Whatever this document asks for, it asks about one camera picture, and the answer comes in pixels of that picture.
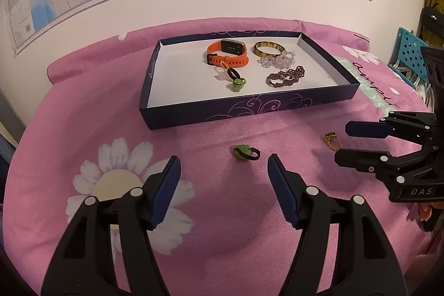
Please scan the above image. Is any black handbag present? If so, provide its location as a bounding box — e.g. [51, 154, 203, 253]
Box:
[418, 3, 444, 50]

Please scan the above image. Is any blue plastic basket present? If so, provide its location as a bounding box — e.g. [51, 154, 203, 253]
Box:
[388, 27, 433, 82]

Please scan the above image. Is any dark red bead bracelet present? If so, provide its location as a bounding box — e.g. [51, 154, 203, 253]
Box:
[266, 66, 306, 88]

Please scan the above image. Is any green ring with black band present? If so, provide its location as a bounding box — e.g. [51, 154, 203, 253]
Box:
[233, 145, 261, 161]

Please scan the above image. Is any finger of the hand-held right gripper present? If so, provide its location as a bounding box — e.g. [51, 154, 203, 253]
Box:
[334, 143, 435, 186]
[345, 111, 437, 144]

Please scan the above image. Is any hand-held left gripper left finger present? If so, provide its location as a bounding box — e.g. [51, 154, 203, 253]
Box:
[41, 155, 182, 296]

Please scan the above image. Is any tortoiseshell bangle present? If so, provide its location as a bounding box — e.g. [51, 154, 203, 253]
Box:
[253, 41, 287, 58]

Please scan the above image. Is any gold ring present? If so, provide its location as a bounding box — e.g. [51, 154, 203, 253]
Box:
[324, 131, 342, 152]

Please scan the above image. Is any person's right hand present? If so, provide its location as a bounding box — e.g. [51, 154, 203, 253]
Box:
[418, 202, 444, 224]

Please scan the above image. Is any dark purple box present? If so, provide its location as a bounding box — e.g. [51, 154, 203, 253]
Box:
[139, 31, 361, 131]

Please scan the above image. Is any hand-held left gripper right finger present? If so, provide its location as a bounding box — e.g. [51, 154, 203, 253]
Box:
[267, 153, 408, 296]

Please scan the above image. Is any orange smartwatch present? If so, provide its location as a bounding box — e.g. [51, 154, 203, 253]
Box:
[203, 39, 251, 68]

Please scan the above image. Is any clear bead bracelet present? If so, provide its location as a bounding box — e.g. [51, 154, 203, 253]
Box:
[257, 50, 297, 70]

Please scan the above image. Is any pink floral blanket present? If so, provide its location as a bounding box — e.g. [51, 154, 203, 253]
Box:
[0, 17, 444, 296]

